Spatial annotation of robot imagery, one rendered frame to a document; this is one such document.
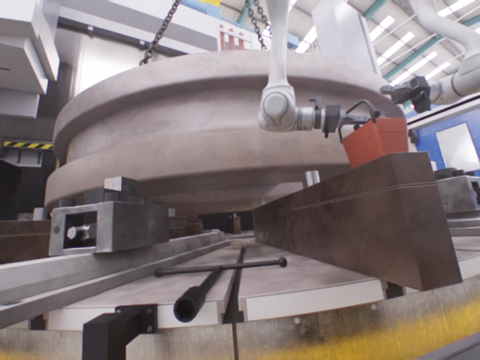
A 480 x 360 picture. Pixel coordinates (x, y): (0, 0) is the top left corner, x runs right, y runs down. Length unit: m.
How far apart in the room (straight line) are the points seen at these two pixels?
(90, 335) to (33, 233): 1.58
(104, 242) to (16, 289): 0.31
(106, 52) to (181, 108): 3.48
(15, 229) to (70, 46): 3.56
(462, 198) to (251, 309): 1.49
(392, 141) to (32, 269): 1.24
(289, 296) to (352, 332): 0.25
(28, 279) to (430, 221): 1.23
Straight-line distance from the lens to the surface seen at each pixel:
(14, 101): 3.61
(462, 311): 1.24
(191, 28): 8.02
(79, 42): 5.20
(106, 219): 1.16
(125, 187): 1.39
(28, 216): 3.33
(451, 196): 1.89
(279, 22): 1.01
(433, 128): 6.44
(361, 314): 0.94
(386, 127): 0.83
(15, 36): 3.04
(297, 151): 1.47
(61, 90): 4.69
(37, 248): 2.25
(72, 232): 1.30
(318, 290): 0.82
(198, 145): 1.45
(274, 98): 0.68
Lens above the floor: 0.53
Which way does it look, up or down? 13 degrees up
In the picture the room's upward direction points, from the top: 6 degrees counter-clockwise
